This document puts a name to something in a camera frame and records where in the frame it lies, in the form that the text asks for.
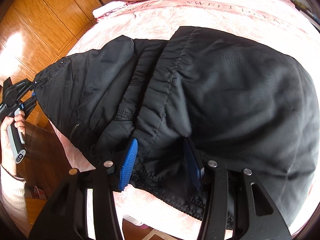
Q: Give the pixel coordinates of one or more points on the pink bed with blanket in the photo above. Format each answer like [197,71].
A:
[274,23]

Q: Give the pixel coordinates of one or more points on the person's left hand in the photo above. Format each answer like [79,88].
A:
[7,156]

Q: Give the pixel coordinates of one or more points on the person's left forearm sleeve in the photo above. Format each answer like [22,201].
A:
[13,191]

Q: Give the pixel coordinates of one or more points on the wooden wardrobe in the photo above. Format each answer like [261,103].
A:
[37,33]

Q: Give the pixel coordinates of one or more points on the black nightstand with clutter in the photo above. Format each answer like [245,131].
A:
[310,9]

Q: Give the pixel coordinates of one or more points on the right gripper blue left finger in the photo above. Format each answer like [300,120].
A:
[127,163]

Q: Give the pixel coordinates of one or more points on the black padded pants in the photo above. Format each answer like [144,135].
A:
[236,99]

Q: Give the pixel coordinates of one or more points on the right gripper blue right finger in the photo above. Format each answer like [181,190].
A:
[194,163]

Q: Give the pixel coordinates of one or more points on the folded pink white towel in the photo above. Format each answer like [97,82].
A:
[109,7]

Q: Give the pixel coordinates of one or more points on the wooden stool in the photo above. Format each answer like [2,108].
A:
[156,234]

